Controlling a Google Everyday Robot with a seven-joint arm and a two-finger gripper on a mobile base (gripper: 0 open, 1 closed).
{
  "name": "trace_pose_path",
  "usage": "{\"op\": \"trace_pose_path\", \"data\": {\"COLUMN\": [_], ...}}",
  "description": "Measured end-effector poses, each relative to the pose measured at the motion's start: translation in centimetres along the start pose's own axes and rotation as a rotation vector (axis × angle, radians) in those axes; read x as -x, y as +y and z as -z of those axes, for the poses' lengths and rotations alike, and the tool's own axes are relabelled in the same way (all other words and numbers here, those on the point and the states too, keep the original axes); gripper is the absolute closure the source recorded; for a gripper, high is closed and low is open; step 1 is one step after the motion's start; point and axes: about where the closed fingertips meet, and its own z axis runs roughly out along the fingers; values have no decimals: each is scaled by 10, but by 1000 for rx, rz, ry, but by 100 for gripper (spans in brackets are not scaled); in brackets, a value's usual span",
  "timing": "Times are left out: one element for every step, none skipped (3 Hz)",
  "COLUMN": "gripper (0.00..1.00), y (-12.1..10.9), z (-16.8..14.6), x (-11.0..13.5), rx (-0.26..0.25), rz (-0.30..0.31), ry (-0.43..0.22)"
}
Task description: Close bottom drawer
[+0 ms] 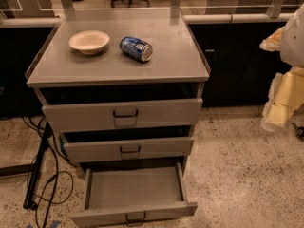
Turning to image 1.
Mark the grey drawer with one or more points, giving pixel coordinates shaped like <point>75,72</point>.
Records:
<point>109,109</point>
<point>127,144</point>
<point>133,192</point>

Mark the black metal stand bar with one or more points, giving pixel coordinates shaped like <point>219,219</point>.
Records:
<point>29,203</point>

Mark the grey top drawer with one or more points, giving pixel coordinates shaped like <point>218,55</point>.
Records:
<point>109,109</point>

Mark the grey middle drawer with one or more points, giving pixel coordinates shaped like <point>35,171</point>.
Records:
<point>127,144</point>

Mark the yellow foam-wrapped gripper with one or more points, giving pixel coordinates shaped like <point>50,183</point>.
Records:
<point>294,43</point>

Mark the blue soda can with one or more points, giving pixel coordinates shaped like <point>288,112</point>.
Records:
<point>136,48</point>

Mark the grey drawer cabinet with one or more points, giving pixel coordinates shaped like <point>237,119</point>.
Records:
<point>176,63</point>

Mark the white paper bowl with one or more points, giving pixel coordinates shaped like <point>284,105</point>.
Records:
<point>90,42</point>

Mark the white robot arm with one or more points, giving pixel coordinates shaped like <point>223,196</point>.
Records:
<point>286,93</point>

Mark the grey bottom drawer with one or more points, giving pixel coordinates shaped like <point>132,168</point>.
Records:
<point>133,192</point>

